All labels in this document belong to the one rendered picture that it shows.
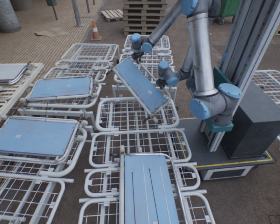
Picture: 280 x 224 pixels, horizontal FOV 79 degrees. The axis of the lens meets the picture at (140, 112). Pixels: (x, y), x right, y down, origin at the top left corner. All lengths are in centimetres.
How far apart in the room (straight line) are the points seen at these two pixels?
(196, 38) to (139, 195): 106
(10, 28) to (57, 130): 575
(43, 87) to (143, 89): 132
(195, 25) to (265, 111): 98
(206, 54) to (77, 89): 164
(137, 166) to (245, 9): 132
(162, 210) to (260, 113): 108
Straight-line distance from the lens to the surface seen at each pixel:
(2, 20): 723
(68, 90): 232
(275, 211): 227
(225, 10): 720
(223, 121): 135
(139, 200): 129
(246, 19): 150
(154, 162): 144
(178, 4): 149
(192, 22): 110
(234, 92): 124
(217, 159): 189
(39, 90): 247
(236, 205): 211
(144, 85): 178
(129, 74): 189
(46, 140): 177
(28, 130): 192
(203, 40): 109
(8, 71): 291
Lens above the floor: 178
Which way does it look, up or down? 42 degrees down
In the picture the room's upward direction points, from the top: straight up
